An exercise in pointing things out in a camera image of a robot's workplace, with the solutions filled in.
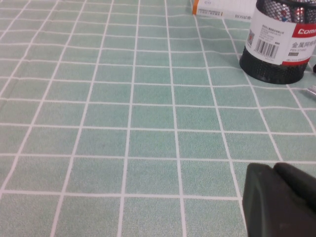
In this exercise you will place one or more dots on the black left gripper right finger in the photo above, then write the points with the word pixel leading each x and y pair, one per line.
pixel 298 182

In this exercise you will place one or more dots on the transparent ballpoint pen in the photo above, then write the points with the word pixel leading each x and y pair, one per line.
pixel 312 91

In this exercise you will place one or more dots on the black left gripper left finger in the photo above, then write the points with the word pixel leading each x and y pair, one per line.
pixel 271 205

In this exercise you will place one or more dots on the green white grid tablecloth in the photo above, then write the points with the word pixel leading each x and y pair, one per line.
pixel 123 123

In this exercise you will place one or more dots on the black mesh pen holder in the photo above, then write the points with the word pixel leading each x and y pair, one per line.
pixel 271 37

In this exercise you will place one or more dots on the white orange ROS book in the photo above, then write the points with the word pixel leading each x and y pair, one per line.
pixel 222 7

